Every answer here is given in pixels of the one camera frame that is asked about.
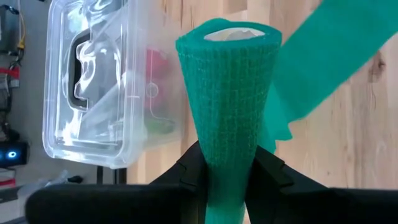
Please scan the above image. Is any black device with blue light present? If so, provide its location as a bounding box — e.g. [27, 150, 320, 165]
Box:
[0, 141, 30, 169]

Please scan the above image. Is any black bin handle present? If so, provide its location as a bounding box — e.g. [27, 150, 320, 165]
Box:
[71, 30, 95, 108]

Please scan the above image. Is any dark green roll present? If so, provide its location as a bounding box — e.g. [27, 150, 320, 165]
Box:
[145, 118, 177, 135]

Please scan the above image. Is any clear plastic storage bin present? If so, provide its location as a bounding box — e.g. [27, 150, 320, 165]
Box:
[42, 0, 188, 170]

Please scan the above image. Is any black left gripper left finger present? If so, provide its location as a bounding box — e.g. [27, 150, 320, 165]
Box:
[25, 141, 208, 224]

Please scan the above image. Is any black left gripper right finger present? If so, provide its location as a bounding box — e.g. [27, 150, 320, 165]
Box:
[244, 145, 398, 224]

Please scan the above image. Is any green elastic bandage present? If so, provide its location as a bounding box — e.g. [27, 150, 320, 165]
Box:
[175, 0, 398, 224]

